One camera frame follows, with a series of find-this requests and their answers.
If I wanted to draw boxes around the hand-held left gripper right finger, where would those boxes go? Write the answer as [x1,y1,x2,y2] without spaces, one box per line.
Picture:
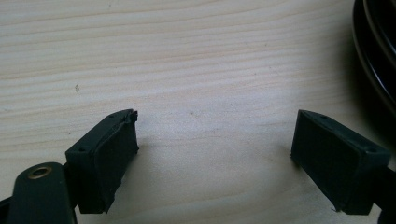
[290,108,392,216]

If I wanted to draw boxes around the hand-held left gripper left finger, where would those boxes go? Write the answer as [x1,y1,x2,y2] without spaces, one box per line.
[64,108,140,215]

